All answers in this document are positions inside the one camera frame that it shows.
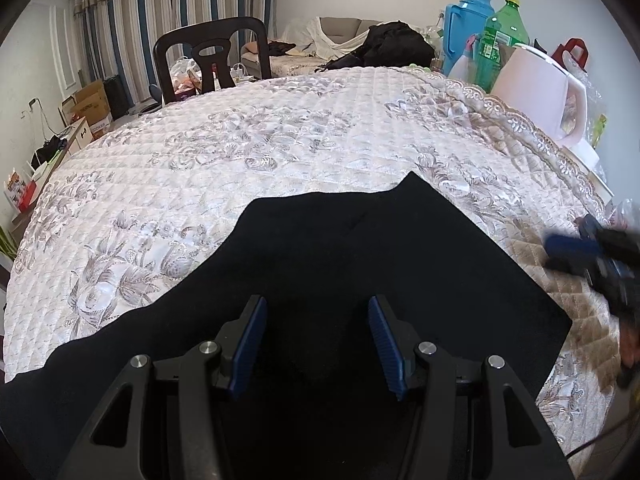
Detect black pants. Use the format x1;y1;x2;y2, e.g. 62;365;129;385
1;174;572;479

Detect pink electric kettle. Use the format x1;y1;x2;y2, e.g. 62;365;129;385
491;44;588;148

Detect white quilted floral bedspread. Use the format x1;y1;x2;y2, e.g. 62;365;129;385
3;68;618;472

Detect green plastic bottle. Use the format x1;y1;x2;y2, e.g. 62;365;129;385
475;0;529;93

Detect red white tissue box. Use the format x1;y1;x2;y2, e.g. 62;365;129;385
3;171;36;212

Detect blue thermos jug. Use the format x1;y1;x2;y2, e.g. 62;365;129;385
442;0;495;75

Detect black clothes pile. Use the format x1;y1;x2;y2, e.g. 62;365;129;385
324;21;435;70

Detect low white cabinet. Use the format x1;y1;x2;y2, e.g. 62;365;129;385
10;118;93;242

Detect black speaker box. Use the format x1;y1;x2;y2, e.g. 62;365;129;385
103;75;129;120

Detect cardboard box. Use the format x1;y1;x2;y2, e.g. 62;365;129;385
58;80;113;140

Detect beige sofa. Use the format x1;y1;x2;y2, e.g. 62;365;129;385
269;18;380;77

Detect dark wooden chair far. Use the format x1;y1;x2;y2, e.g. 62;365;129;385
153;16;272;103

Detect striped blue beige curtain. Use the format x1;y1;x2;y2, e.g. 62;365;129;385
70;0;273;104

